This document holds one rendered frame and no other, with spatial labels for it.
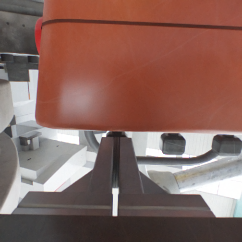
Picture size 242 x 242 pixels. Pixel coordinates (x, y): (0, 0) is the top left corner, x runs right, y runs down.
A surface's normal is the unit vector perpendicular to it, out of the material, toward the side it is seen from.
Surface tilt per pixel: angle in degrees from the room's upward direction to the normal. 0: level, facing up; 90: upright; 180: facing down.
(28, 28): 90
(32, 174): 90
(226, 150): 90
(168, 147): 90
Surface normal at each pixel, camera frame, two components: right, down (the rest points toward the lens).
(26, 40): 0.40, 0.24
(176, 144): 0.02, 0.25
